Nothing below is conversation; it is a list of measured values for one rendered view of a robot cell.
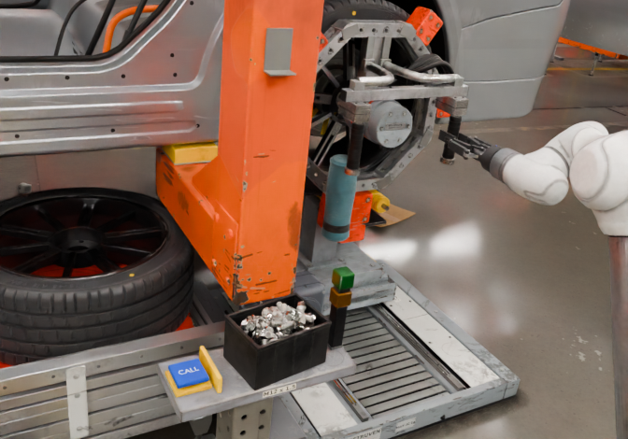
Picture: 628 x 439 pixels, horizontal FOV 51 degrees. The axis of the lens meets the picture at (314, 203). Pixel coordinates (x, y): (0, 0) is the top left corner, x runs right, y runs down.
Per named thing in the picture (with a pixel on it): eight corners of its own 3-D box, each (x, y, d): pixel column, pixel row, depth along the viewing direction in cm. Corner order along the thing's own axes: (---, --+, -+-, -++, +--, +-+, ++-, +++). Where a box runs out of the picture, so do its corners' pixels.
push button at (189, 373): (198, 365, 147) (198, 357, 146) (208, 385, 142) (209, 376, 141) (167, 373, 144) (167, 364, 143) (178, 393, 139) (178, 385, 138)
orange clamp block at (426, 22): (412, 41, 209) (429, 18, 208) (427, 47, 203) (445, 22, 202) (400, 28, 205) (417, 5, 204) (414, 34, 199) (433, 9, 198)
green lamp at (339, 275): (345, 279, 156) (347, 265, 154) (353, 288, 153) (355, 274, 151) (330, 282, 154) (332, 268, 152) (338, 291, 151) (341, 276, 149)
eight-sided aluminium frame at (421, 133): (412, 177, 232) (440, 20, 209) (423, 184, 227) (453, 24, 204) (273, 193, 207) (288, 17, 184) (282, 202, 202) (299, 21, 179)
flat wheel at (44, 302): (121, 230, 239) (120, 170, 229) (236, 314, 199) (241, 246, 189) (-79, 288, 194) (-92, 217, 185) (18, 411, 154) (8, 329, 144)
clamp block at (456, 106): (447, 106, 200) (450, 89, 198) (466, 115, 193) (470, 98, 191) (434, 106, 198) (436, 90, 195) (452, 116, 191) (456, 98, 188)
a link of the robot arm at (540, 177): (503, 195, 177) (539, 170, 180) (546, 219, 165) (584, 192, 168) (496, 164, 171) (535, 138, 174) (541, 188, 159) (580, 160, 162)
